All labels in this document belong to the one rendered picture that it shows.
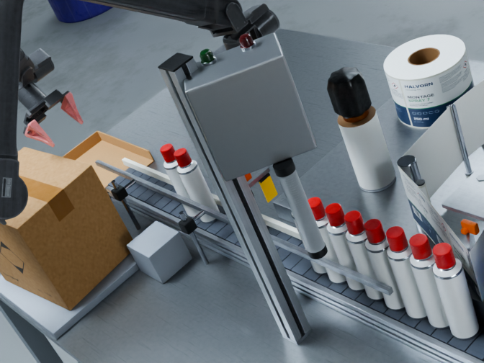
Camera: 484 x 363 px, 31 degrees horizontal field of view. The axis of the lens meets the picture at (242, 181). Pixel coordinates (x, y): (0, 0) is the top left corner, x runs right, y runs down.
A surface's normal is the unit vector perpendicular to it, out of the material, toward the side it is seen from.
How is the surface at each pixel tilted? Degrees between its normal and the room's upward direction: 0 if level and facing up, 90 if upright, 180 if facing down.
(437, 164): 90
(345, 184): 0
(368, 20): 0
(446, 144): 90
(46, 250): 90
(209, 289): 0
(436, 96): 90
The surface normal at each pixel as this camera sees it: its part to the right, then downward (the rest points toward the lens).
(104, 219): 0.71, 0.17
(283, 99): 0.12, 0.54
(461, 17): -0.34, -0.77
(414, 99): -0.46, 0.64
